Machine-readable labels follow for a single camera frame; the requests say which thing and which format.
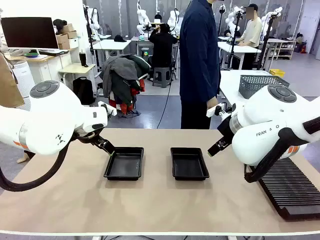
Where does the black slotted board rack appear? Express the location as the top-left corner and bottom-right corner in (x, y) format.
(249, 156), (320, 221)

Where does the black laptop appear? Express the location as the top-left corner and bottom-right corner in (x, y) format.
(37, 48), (70, 57)

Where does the white long desk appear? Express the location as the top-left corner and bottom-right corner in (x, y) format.
(217, 41), (262, 71)

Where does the person in beige shirt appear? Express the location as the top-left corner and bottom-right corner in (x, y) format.
(236, 3), (263, 71)

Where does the grey mesh basket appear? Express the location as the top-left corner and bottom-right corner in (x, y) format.
(238, 74), (291, 100)

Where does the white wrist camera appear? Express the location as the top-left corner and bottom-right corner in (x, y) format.
(97, 100), (118, 116)
(206, 102), (237, 118)

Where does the white air purifier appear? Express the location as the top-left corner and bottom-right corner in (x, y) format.
(11, 62), (36, 111)

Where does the black backpack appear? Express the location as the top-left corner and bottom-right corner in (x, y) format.
(72, 76), (95, 106)

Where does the white work table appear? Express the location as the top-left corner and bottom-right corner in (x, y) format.
(219, 69), (291, 106)

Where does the pile of jackets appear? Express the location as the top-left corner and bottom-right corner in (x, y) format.
(99, 53), (153, 118)

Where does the yellow box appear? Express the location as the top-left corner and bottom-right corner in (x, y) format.
(269, 68), (286, 78)

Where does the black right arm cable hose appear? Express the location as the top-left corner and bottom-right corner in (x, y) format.
(244, 116), (320, 184)

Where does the white storage cabinet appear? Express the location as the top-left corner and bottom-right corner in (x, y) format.
(7, 48), (76, 101)

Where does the person's bare hand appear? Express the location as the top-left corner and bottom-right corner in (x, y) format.
(206, 96), (217, 111)

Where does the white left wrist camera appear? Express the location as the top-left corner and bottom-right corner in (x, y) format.
(97, 100), (118, 116)

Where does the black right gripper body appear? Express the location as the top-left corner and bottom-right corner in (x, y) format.
(216, 113), (233, 146)

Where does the black camera stand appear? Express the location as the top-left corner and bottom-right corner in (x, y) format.
(257, 14), (276, 71)

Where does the black plastic ESD tray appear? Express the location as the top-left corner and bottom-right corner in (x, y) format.
(103, 146), (145, 181)
(170, 146), (210, 181)

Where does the grey plastic stool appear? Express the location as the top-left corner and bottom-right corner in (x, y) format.
(152, 66), (173, 88)

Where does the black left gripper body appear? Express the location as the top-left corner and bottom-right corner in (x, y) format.
(74, 124), (106, 146)

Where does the black computer monitor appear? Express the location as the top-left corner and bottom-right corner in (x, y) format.
(0, 16), (60, 50)

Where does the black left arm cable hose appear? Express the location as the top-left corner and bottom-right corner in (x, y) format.
(0, 132), (74, 193)

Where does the person in navy coat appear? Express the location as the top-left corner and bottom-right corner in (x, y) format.
(179, 0), (222, 130)

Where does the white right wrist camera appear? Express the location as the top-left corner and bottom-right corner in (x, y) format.
(206, 102), (237, 118)

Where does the brown paper bag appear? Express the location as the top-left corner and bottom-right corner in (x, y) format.
(0, 52), (25, 108)

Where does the seated person in black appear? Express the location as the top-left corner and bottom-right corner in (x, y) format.
(148, 22), (179, 70)

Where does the small white side table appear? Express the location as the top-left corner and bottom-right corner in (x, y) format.
(58, 62), (97, 106)

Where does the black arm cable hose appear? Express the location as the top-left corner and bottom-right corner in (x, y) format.
(244, 116), (320, 184)
(0, 132), (74, 193)

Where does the wooden shoe shelf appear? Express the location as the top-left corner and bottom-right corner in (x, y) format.
(273, 38), (297, 61)

